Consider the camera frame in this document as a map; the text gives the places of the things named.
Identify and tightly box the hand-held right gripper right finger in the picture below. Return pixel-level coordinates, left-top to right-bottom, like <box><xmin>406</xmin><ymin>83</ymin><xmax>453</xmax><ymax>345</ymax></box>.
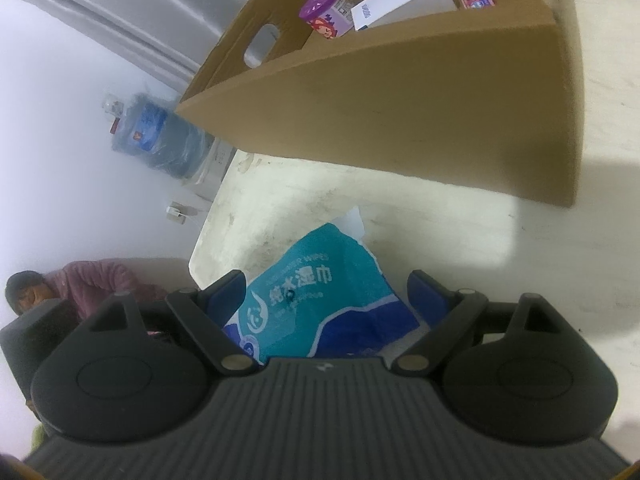
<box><xmin>391</xmin><ymin>270</ymin><xmax>581</xmax><ymax>375</ymax></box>

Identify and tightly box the purple lidded jar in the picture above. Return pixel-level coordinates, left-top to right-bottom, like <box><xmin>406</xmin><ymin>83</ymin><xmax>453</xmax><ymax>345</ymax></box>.
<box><xmin>299</xmin><ymin>0</ymin><xmax>355</xmax><ymax>41</ymax></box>

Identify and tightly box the blue water bottle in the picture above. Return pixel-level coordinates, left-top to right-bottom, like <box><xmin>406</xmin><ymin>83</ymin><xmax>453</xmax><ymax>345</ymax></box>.
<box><xmin>102</xmin><ymin>92</ymin><xmax>211</xmax><ymax>181</ymax></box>

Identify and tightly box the brown cardboard box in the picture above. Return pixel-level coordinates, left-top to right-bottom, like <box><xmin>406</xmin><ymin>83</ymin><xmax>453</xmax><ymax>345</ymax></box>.
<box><xmin>175</xmin><ymin>0</ymin><xmax>587</xmax><ymax>208</ymax></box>

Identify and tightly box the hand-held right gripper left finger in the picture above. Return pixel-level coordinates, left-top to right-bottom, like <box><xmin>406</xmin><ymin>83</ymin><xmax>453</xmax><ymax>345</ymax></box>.
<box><xmin>75</xmin><ymin>269</ymin><xmax>258</xmax><ymax>376</ymax></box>

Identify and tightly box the grey curtain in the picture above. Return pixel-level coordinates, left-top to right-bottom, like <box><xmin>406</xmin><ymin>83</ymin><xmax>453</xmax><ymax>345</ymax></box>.
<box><xmin>0</xmin><ymin>0</ymin><xmax>281</xmax><ymax>96</ymax></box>

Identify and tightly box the teal wet wipes packet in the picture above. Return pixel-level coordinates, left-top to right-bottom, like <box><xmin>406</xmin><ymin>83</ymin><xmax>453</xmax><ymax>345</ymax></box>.
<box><xmin>222</xmin><ymin>205</ymin><xmax>421</xmax><ymax>366</ymax></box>

